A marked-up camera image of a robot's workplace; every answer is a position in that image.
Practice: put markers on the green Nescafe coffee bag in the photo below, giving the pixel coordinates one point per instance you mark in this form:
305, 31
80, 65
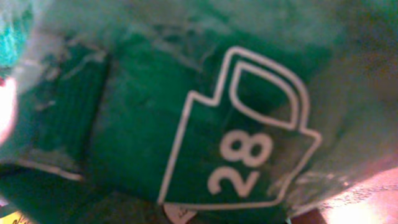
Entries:
227, 111

